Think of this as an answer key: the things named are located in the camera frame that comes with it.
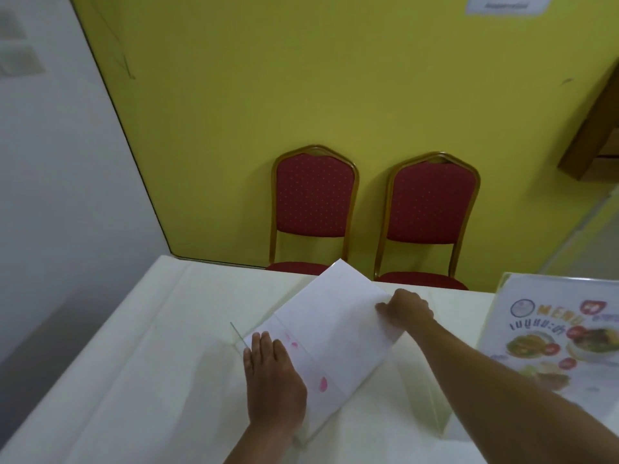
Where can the white paper wall notice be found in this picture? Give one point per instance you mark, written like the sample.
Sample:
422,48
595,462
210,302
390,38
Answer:
507,3

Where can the clear acrylic sign stand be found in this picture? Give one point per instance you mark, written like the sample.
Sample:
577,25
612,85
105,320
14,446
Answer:
425,396

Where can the person's left forearm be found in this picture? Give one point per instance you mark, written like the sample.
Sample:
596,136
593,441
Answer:
261,447

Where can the white tablecloth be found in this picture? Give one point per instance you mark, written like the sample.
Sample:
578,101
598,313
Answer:
145,372

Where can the red padded gold-frame chair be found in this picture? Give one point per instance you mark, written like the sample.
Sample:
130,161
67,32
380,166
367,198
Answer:
425,202
314,195

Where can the person's right forearm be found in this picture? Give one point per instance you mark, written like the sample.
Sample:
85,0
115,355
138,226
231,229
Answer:
507,396

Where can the person's right fingers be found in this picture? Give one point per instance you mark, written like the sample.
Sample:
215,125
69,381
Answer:
388,311

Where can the person's right hand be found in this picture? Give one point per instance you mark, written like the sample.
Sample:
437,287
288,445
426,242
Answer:
410,309

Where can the person's left fingers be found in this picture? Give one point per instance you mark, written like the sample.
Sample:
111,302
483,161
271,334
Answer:
257,350

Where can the white paper sheet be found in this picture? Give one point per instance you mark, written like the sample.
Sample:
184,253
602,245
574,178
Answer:
333,328

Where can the menu card in clear stand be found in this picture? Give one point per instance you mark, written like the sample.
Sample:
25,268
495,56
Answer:
556,333

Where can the person's left hand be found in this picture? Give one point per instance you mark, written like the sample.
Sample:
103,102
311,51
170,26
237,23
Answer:
274,386

